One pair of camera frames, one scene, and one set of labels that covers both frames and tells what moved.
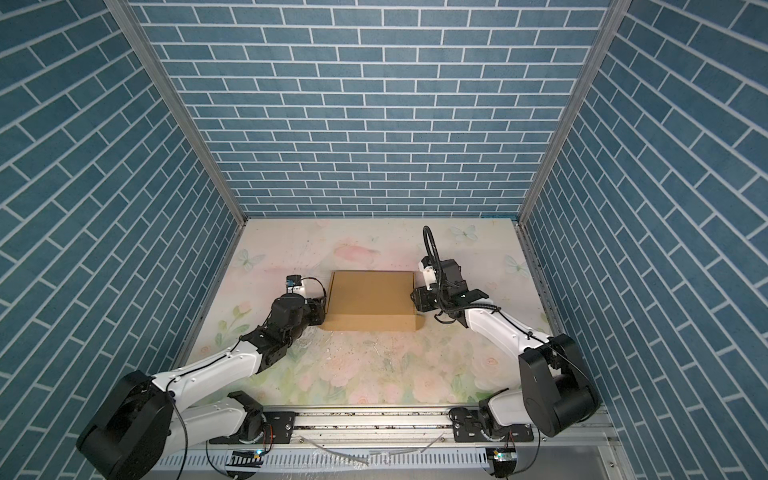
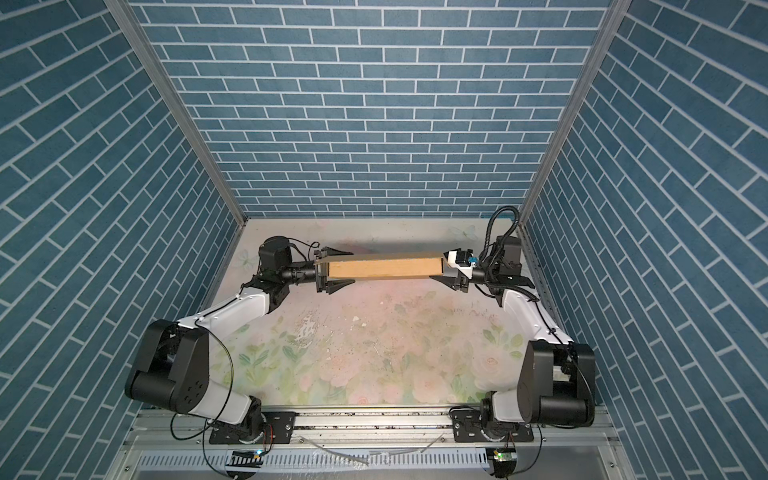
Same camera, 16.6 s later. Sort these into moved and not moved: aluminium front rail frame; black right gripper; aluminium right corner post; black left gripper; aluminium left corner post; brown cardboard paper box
Moved: black right gripper; brown cardboard paper box; black left gripper
Not moved: aluminium right corner post; aluminium front rail frame; aluminium left corner post
